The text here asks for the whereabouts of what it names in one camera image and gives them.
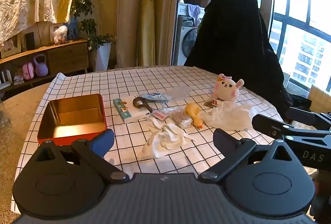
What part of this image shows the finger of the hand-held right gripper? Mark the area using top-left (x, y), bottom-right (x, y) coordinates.
top-left (288, 107), bottom-right (331, 125)
top-left (252, 113), bottom-right (331, 140)

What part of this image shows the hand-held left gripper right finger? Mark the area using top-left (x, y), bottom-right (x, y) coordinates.
top-left (198, 128), bottom-right (300, 183)

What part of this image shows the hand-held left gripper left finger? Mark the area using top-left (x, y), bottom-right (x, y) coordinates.
top-left (32, 129), bottom-right (130, 184)

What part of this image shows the red tin box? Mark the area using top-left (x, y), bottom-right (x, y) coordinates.
top-left (37, 93), bottom-right (108, 146)

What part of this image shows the yellow rubber chicken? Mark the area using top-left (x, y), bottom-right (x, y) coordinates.
top-left (185, 103), bottom-right (204, 129)

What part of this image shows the blue cartoon face mask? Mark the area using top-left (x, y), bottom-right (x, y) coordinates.
top-left (141, 93), bottom-right (172, 104)

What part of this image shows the white plastic bag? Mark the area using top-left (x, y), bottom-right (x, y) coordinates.
top-left (202, 101), bottom-right (255, 131)

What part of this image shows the brown cardboard box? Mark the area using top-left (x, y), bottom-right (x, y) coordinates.
top-left (309, 85), bottom-right (331, 111)

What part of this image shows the white teal tissue packet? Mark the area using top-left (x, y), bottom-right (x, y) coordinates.
top-left (113, 98), bottom-right (153, 124)

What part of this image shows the clear wrapped brown pack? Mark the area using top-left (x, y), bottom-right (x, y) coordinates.
top-left (169, 110), bottom-right (194, 129)

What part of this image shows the brown hair scrunchie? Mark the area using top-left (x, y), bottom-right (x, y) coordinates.
top-left (133, 96), bottom-right (153, 113)

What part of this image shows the pink plush bunny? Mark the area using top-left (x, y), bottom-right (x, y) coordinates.
top-left (212, 74), bottom-right (245, 102)

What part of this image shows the crumpled white cloth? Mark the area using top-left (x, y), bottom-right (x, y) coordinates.
top-left (137, 121), bottom-right (196, 160)

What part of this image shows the small pink packet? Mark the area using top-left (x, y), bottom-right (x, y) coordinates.
top-left (151, 109), bottom-right (171, 120)

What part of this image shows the clear plastic bag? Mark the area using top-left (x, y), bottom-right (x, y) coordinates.
top-left (168, 86), bottom-right (194, 105)

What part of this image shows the white black checkered tablecloth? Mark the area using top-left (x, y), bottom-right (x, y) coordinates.
top-left (14, 66), bottom-right (285, 214)

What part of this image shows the white planter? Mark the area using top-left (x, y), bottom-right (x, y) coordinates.
top-left (95, 42), bottom-right (112, 71)

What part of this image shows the wooden sideboard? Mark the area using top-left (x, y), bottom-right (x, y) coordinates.
top-left (0, 38), bottom-right (90, 97)

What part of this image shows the large window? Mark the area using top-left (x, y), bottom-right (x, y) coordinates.
top-left (236, 0), bottom-right (331, 93)

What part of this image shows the purple kettlebell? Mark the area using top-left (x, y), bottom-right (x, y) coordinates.
top-left (33, 55), bottom-right (49, 77)

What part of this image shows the person in black cloak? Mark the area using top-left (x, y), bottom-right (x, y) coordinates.
top-left (185, 0), bottom-right (294, 121)

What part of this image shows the pink toy case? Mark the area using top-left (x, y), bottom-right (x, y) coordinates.
top-left (22, 62), bottom-right (36, 80)

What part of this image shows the white washing machine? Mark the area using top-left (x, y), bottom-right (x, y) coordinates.
top-left (173, 15), bottom-right (200, 66)

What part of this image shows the white router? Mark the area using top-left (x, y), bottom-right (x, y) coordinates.
top-left (0, 71), bottom-right (12, 90)

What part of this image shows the blue picture card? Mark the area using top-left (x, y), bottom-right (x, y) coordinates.
top-left (67, 21), bottom-right (78, 40)

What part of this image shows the pink white wrapped plush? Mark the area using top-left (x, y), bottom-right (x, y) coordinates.
top-left (53, 25), bottom-right (68, 44)

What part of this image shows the purple cloth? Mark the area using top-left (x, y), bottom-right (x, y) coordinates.
top-left (187, 3), bottom-right (202, 24)

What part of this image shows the beige column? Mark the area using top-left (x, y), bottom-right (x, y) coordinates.
top-left (116, 0), bottom-right (145, 68)

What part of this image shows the beige curtain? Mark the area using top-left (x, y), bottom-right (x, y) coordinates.
top-left (137, 0), bottom-right (179, 67)

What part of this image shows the dark picture frame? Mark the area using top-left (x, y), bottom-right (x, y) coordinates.
top-left (24, 31), bottom-right (35, 50)

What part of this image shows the light photo frame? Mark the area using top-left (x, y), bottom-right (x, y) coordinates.
top-left (1, 33), bottom-right (22, 58)

